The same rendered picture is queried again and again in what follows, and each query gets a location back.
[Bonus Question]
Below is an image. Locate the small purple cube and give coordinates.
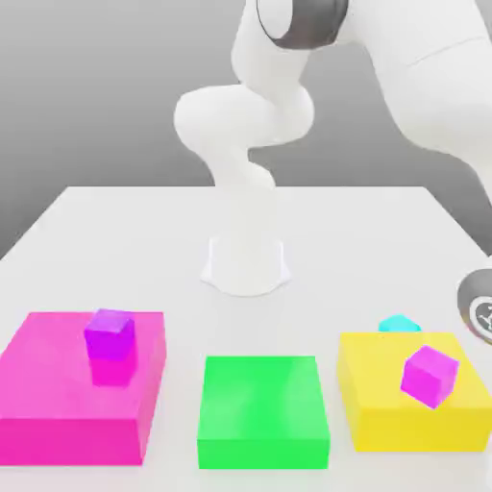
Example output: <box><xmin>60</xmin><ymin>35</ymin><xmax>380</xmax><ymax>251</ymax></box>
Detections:
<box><xmin>84</xmin><ymin>307</ymin><xmax>136</xmax><ymax>362</ymax></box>

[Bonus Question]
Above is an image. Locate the small cyan cube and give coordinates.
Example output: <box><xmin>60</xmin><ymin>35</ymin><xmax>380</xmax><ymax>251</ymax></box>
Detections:
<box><xmin>378</xmin><ymin>313</ymin><xmax>423</xmax><ymax>333</ymax></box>

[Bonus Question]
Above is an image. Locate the small pink cube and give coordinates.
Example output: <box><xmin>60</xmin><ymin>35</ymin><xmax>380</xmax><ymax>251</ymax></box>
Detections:
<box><xmin>88</xmin><ymin>355</ymin><xmax>138</xmax><ymax>388</ymax></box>

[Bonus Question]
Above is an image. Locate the small magenta cube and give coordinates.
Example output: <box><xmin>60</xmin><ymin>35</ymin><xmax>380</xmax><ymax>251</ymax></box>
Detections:
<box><xmin>400</xmin><ymin>344</ymin><xmax>460</xmax><ymax>410</ymax></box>

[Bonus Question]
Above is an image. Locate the large green box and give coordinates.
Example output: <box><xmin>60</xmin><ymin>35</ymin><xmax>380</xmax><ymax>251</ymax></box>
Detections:
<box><xmin>196</xmin><ymin>356</ymin><xmax>331</xmax><ymax>471</ymax></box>

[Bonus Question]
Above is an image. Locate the large yellow box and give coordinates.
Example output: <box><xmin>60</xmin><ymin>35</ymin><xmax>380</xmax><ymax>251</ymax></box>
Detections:
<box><xmin>336</xmin><ymin>332</ymin><xmax>492</xmax><ymax>454</ymax></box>

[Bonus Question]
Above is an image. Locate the large pink box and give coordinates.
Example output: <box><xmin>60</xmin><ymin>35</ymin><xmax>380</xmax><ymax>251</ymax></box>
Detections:
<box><xmin>0</xmin><ymin>311</ymin><xmax>167</xmax><ymax>467</ymax></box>

